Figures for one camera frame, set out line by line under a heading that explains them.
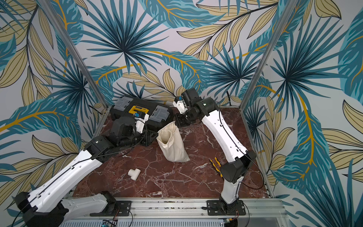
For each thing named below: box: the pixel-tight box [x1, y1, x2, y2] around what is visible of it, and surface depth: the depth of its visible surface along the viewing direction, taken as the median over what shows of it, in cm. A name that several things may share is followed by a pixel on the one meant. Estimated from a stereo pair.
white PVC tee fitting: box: [127, 168, 142, 181], surface depth 84 cm
